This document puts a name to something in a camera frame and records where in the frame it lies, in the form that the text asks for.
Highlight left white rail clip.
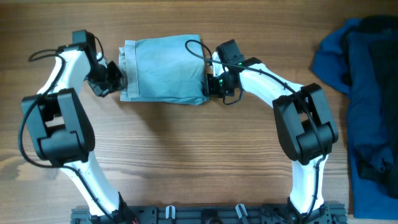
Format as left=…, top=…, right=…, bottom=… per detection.
left=165, top=205, right=176, bottom=220

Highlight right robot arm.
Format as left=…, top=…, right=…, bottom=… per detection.
left=207, top=54, right=338, bottom=223

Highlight blue cloth garment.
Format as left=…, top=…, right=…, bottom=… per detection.
left=312, top=19, right=397, bottom=220

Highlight right white rail clip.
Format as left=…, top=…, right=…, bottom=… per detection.
left=235, top=203, right=249, bottom=224

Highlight light blue denim shorts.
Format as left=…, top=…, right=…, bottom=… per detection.
left=119, top=34, right=209, bottom=105

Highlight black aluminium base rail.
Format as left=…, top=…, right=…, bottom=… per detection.
left=70, top=203, right=348, bottom=224

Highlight white rail clip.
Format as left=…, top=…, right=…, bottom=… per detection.
left=165, top=205, right=176, bottom=220
left=235, top=203, right=249, bottom=224

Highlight dark navy garment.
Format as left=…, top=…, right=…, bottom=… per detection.
left=340, top=16, right=397, bottom=198

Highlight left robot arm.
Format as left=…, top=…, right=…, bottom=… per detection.
left=18, top=42, right=139, bottom=223

